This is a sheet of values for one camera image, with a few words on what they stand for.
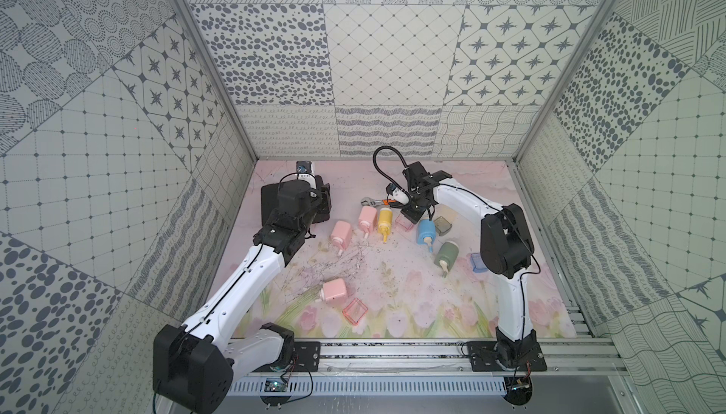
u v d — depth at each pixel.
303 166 0.66
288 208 0.58
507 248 0.55
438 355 0.76
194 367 0.38
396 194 0.90
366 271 0.90
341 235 0.90
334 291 0.79
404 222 0.95
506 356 0.65
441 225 0.99
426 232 0.92
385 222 0.94
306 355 0.73
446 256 0.85
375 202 1.07
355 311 0.82
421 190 0.73
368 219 0.95
